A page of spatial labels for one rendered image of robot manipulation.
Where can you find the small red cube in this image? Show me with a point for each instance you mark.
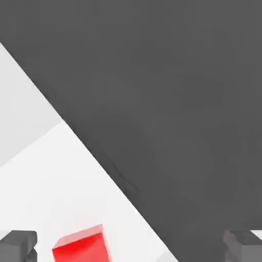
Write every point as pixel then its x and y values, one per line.
pixel 81 247

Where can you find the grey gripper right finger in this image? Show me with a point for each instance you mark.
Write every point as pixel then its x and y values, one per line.
pixel 243 249

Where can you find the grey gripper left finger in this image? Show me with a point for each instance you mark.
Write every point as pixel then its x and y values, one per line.
pixel 17 244

